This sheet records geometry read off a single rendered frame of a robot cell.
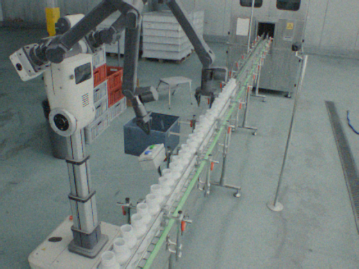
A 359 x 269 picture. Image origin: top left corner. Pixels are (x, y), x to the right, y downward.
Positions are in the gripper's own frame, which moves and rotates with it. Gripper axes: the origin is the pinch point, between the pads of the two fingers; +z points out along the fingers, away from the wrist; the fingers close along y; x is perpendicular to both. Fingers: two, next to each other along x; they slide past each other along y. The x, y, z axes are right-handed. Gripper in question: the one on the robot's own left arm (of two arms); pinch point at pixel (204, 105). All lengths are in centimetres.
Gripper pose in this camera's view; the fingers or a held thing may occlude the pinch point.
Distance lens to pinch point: 169.1
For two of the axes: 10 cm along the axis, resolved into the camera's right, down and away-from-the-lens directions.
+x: -3.2, 3.9, -8.7
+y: -9.5, -1.6, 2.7
